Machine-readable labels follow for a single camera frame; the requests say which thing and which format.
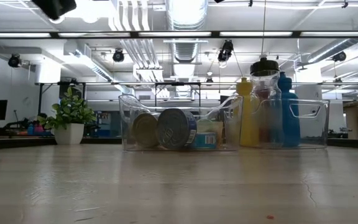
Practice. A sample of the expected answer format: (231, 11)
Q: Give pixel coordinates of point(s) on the tuna can teal label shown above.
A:
(205, 140)

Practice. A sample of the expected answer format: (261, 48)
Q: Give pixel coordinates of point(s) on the clear plastic bin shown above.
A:
(320, 124)
(126, 109)

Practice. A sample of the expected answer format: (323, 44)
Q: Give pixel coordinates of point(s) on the black ceiling spotlight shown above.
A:
(118, 56)
(225, 51)
(339, 56)
(14, 60)

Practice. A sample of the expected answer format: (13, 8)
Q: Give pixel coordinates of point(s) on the blue plastic sports bottle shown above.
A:
(291, 121)

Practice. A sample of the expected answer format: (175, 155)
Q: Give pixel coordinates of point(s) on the green plant white pot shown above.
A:
(70, 118)

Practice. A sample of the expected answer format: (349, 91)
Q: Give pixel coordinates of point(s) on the purple plastic sports bottle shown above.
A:
(262, 93)

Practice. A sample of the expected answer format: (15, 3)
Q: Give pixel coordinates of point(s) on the yellow plastic sports bottle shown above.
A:
(246, 121)

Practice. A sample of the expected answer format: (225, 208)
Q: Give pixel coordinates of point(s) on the clear bottle black cap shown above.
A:
(264, 67)

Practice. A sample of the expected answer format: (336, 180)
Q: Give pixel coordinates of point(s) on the black overhead frame bar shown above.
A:
(296, 35)

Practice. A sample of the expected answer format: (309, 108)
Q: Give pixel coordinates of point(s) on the tuna can red blue label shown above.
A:
(145, 130)

